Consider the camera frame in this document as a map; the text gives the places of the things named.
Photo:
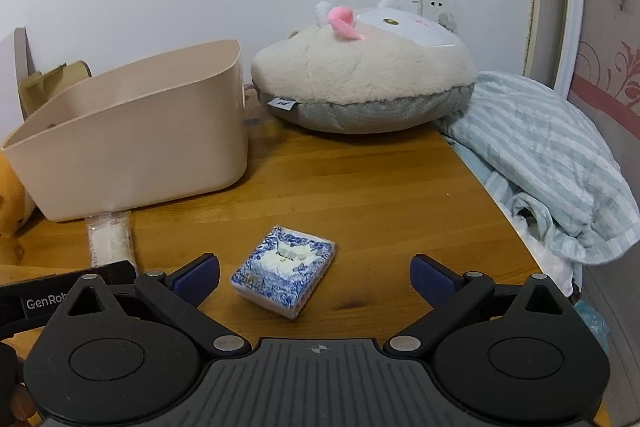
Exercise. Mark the green striped quilt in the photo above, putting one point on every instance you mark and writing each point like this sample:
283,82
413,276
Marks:
540,147

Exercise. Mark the cream plush cushion pink bow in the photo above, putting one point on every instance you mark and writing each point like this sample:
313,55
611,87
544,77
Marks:
360,77

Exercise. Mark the beige plastic storage container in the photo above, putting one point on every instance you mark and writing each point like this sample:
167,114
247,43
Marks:
150,147

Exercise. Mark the brown folded cardboard piece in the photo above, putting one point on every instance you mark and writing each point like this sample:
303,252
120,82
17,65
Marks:
55,79

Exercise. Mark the cream bed headboard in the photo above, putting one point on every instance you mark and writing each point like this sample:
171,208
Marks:
600,57

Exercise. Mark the teal plastic bag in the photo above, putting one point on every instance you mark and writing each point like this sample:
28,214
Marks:
592,327

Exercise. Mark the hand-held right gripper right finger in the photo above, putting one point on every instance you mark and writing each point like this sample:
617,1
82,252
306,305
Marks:
432,277

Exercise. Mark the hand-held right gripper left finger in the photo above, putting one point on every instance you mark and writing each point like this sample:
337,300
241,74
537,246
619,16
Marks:
197,279

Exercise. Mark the pale upright cardboard panel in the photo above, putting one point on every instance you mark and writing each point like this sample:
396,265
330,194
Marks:
12,72

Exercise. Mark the white bedsheet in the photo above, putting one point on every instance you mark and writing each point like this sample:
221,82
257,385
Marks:
555,272

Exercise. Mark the orange plush toy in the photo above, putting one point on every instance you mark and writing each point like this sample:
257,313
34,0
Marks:
10,207

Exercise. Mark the white wall socket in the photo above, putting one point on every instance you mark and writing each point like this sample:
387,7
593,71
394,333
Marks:
440,9

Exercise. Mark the blue white tissue pack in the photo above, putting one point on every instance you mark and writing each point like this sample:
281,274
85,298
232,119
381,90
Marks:
280,272

